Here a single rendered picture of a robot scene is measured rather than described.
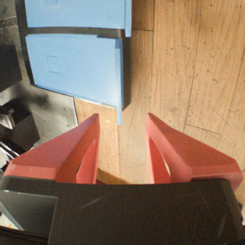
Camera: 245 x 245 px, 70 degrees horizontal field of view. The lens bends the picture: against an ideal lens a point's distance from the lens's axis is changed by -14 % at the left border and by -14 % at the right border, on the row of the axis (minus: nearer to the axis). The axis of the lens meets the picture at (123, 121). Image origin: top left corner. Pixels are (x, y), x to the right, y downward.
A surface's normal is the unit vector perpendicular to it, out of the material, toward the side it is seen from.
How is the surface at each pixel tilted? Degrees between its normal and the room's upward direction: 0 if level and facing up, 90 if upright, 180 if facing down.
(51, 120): 0
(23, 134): 90
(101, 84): 0
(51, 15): 0
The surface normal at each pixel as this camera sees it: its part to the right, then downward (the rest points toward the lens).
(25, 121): 0.87, 0.28
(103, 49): -0.49, 0.53
